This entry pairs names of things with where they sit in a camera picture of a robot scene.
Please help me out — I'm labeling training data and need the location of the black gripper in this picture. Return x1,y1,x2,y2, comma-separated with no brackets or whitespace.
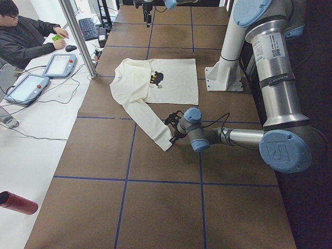
169,125,186,143
142,2,153,27

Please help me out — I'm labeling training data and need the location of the cream long sleeve cat shirt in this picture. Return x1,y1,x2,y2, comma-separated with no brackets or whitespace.
110,58,199,151

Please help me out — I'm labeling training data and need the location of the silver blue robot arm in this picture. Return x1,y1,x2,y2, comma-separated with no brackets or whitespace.
171,1,324,173
133,0,198,27

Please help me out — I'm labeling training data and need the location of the small black box device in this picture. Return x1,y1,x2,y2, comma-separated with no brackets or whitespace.
98,27,107,48

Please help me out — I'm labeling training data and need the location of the black keyboard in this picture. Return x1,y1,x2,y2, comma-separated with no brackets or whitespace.
78,18,98,41

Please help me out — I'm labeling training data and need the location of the brown paper table cover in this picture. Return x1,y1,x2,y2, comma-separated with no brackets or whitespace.
26,6,296,248

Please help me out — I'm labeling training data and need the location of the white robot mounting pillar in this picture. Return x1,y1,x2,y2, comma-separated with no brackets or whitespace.
205,7,245,91

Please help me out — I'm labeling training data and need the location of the black computer mouse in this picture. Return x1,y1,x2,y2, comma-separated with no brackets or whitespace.
65,45,77,52

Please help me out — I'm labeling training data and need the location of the green small object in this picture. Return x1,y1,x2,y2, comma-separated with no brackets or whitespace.
52,35,64,42

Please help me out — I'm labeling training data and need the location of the far blue teach pendant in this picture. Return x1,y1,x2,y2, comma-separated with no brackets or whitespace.
42,54,77,78

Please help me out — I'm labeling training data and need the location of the blue teach pendant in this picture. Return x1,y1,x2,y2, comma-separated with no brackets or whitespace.
4,74,50,105
42,54,77,78

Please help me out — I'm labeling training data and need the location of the person in black jacket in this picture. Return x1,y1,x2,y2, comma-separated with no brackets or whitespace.
1,1,68,69

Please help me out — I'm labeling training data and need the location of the near blue teach pendant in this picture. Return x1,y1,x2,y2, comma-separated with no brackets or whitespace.
4,74,50,105

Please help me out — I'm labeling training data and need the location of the clear water bottle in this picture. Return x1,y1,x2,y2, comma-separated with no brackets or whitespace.
0,106,19,129

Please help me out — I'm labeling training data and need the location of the red cylindrical bottle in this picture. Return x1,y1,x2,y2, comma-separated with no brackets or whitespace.
1,191,38,215

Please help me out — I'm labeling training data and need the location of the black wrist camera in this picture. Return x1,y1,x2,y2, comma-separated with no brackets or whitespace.
164,110,184,126

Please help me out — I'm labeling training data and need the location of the aluminium frame post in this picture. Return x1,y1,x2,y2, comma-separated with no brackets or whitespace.
59,0,97,79

